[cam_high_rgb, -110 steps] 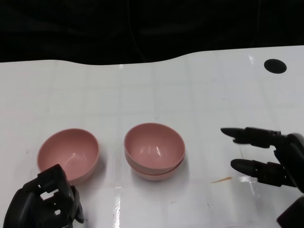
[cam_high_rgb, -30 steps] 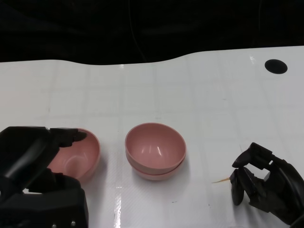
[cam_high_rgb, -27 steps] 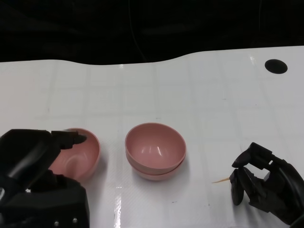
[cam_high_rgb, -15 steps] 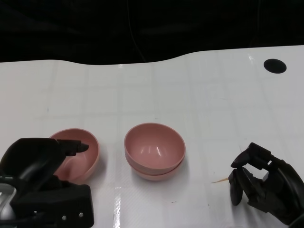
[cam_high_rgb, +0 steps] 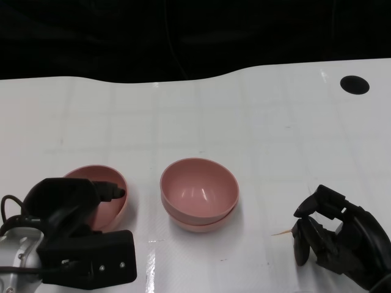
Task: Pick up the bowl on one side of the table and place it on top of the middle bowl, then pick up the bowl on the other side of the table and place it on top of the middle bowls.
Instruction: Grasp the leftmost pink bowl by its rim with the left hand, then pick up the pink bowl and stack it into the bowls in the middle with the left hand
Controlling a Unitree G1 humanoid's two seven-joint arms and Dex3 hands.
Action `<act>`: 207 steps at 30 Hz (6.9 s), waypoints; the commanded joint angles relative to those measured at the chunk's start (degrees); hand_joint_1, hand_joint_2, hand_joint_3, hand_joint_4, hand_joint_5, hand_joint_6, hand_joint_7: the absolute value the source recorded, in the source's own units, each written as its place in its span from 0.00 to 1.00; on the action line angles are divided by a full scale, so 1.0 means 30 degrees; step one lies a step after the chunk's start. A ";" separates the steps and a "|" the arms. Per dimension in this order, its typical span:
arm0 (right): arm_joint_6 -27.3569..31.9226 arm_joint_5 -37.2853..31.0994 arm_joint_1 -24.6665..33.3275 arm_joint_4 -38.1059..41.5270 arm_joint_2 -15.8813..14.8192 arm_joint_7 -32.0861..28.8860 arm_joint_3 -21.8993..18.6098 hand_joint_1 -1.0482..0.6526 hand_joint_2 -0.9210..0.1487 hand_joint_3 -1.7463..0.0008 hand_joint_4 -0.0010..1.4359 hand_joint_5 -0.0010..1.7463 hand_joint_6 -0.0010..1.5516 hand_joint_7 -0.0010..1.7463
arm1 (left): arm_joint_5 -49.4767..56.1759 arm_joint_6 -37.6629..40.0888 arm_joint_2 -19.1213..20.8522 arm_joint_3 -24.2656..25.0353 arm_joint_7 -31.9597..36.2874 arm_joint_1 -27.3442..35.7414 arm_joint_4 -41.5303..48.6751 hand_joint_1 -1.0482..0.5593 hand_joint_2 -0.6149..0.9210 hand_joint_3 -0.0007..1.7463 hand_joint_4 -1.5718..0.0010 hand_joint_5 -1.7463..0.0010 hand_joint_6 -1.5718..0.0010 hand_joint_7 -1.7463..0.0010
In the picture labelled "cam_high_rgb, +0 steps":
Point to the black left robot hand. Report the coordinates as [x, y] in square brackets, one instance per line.
[64, 198]

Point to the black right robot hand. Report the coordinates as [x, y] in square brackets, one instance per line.
[357, 244]

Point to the pink plastic bowl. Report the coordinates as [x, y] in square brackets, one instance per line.
[198, 228]
[107, 213]
[198, 186]

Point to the thin wooden sliver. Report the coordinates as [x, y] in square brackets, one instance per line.
[282, 233]

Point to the black round table grommet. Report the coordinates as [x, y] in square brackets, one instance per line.
[354, 85]

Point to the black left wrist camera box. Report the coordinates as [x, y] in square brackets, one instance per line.
[91, 253]

